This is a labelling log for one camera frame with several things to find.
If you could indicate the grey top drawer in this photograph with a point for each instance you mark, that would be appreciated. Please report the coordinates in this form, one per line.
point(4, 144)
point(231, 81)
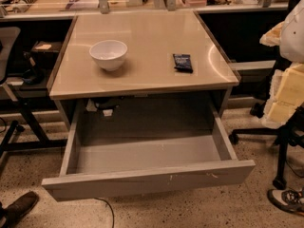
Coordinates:
point(146, 146)

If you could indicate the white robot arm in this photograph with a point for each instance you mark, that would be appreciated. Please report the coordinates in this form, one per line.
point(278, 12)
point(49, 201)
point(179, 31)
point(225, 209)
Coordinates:
point(288, 35)

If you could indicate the grey drawer cabinet with top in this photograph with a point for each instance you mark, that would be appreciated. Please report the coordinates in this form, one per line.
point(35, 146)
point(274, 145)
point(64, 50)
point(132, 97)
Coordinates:
point(152, 38)

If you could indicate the dark blue snack packet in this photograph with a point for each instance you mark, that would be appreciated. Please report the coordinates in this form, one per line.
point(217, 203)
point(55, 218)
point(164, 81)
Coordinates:
point(183, 63)

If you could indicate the white ceramic bowl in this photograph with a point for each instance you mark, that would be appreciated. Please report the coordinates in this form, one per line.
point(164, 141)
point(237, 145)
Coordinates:
point(109, 55)

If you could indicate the black box with label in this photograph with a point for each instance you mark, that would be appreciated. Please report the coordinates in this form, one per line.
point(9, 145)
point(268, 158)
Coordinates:
point(45, 53)

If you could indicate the black office chair right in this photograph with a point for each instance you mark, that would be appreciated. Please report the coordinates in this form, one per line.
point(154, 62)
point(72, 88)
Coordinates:
point(289, 134)

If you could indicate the grey office chair left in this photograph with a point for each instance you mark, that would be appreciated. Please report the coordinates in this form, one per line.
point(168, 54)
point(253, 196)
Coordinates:
point(8, 36)

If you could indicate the grey and black sneaker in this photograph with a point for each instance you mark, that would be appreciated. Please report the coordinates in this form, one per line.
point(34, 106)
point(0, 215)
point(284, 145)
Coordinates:
point(288, 200)

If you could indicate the dark brown shoe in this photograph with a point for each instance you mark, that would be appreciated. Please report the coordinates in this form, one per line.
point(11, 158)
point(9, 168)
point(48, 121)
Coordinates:
point(13, 213)

